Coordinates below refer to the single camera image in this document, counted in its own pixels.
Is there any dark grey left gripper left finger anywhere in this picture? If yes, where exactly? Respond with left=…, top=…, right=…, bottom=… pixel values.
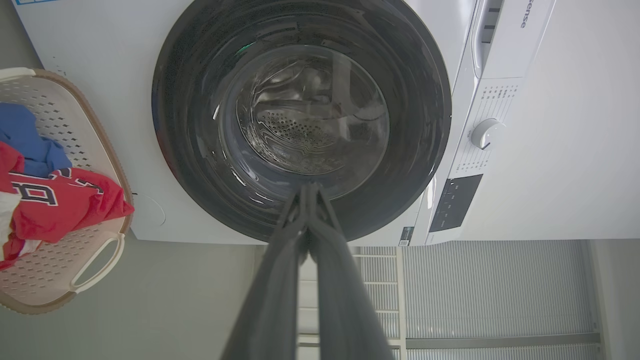
left=220, top=183, right=311, bottom=360

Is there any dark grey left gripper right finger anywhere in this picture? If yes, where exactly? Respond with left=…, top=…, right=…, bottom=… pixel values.
left=307, top=183, right=396, bottom=360

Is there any white front-load washing machine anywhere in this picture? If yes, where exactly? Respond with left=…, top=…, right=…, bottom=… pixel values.
left=11, top=0, right=640, bottom=247

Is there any white shelf rack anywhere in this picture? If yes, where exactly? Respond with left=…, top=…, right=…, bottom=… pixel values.
left=297, top=245, right=407, bottom=360

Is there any black washer display panel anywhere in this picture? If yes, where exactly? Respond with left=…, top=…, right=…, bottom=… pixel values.
left=428, top=173, right=484, bottom=233

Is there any white window blind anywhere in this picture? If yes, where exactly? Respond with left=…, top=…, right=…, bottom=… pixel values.
left=403, top=240, right=603, bottom=360

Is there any white washer control dial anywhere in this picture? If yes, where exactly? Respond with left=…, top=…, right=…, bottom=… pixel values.
left=470, top=118, right=506, bottom=150

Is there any red printed garment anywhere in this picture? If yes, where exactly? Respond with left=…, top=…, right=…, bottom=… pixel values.
left=0, top=141, right=135, bottom=271

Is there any beige perforated laundry basket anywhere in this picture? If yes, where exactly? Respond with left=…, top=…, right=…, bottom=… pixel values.
left=0, top=67, right=135, bottom=315

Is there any white garment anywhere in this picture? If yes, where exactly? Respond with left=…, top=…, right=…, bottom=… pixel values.
left=0, top=192, right=43, bottom=262

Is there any blue garment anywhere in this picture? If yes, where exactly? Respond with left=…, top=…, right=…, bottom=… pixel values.
left=0, top=102, right=73, bottom=178

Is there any white detergent drawer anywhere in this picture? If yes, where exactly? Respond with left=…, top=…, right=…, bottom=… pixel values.
left=471, top=0, right=557, bottom=80

